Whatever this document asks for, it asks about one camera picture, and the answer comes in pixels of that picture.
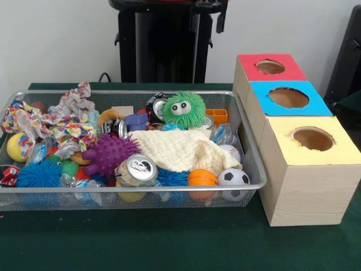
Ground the clear mesh bin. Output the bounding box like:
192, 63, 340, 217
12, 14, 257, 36
0, 90, 268, 212

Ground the wooden box with three holes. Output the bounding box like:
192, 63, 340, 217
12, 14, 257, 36
232, 54, 361, 227

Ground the cream knitted cloth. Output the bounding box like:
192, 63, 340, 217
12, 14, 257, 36
129, 129, 243, 173

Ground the green fuzzy toy with eyes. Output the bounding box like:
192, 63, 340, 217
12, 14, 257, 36
162, 91, 207, 130

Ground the orange toy block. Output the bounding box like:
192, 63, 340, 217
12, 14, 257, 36
204, 108, 230, 127

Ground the small orange basketball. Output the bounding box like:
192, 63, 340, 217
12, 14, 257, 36
187, 169, 218, 202

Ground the crushed silver can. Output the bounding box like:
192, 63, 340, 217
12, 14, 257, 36
115, 154, 159, 188

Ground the small soccer ball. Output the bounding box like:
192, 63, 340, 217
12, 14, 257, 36
217, 168, 251, 202

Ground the purple spiky ball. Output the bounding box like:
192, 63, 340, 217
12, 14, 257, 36
82, 133, 140, 178

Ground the colourful patterned cloth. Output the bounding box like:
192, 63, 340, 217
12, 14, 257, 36
0, 82, 98, 160

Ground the blue spiky ball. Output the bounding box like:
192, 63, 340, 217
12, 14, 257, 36
15, 160, 63, 189

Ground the yellow ball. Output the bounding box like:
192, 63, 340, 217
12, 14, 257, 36
6, 133, 29, 163

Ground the black chair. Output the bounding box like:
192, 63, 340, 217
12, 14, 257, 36
324, 5, 361, 113

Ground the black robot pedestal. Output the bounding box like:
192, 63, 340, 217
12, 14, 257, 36
109, 0, 229, 84

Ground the black cable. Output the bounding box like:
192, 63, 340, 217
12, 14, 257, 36
99, 72, 120, 84

